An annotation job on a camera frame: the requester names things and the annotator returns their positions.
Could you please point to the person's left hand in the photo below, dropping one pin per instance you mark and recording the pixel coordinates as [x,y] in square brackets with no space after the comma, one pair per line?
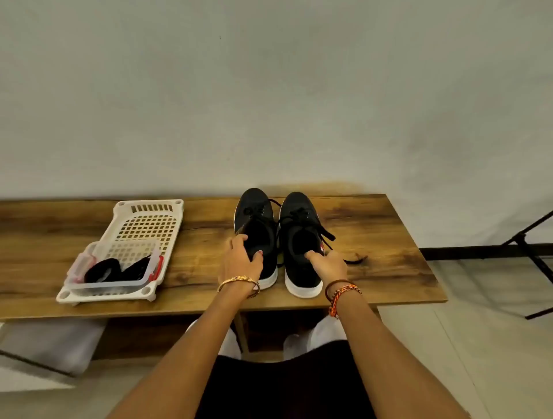
[239,261]

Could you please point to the person's right hand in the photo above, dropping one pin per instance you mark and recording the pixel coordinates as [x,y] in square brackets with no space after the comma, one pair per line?
[329,268]

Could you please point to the black sneaker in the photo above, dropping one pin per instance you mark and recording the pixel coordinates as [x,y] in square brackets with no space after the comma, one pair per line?
[259,216]
[298,226]

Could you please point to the person's right forearm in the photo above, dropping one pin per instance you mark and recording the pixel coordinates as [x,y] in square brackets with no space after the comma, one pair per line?
[389,362]

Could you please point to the person's left forearm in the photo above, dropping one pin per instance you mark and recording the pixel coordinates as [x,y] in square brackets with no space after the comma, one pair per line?
[194,358]

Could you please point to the person's black shirt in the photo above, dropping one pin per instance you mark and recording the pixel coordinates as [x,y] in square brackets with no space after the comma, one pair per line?
[285,388]

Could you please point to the white plastic lattice basket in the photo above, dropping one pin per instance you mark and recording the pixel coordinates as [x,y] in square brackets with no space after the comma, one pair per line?
[147,226]

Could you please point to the black rolled band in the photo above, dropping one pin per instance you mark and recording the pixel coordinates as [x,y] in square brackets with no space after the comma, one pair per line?
[136,269]
[104,271]

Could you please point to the black tripod stand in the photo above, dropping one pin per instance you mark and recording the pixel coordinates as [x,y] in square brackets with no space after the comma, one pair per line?
[529,250]

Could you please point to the white box under table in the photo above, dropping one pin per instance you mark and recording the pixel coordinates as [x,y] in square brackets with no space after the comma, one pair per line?
[52,345]

